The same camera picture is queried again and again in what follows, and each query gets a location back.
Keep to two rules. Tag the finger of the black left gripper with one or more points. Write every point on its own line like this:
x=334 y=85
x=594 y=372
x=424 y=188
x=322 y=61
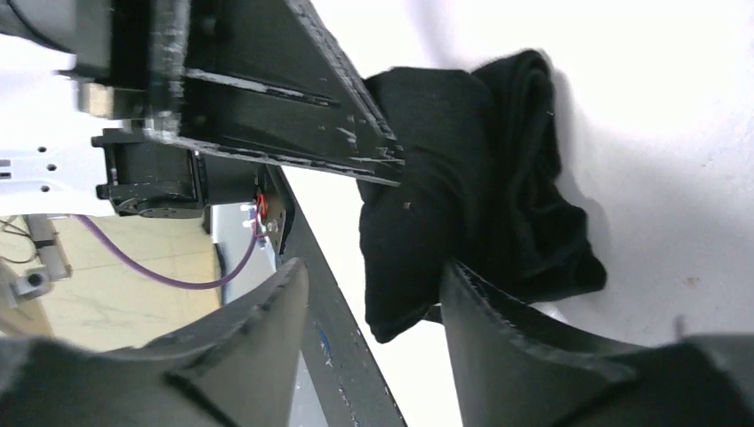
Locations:
x=263 y=81

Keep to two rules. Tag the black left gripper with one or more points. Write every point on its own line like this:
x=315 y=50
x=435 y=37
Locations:
x=109 y=40

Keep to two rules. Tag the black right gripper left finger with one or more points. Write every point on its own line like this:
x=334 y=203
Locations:
x=234 y=367

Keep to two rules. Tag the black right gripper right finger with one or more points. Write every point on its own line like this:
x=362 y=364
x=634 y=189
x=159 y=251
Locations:
x=514 y=366

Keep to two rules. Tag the black underwear beige waistband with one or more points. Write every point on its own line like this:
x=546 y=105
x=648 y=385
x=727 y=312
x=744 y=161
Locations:
x=479 y=186

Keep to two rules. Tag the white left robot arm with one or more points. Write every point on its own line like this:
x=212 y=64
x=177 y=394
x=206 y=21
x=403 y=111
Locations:
x=89 y=165

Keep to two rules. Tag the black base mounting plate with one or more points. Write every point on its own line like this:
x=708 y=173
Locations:
x=338 y=382

